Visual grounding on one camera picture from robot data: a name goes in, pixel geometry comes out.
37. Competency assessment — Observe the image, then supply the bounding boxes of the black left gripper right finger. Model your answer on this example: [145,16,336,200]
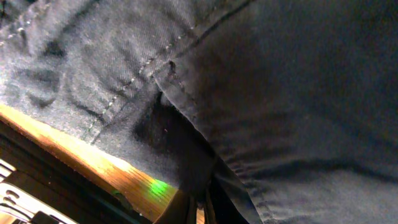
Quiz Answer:
[203,176,248,224]

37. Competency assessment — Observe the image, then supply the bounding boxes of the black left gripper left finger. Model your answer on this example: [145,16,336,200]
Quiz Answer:
[154,190,197,224]

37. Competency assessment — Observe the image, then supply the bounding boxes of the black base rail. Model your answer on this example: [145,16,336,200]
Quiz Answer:
[1,123,149,224]

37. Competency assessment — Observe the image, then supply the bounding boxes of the navy blue shorts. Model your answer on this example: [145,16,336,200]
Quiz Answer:
[1,0,397,223]

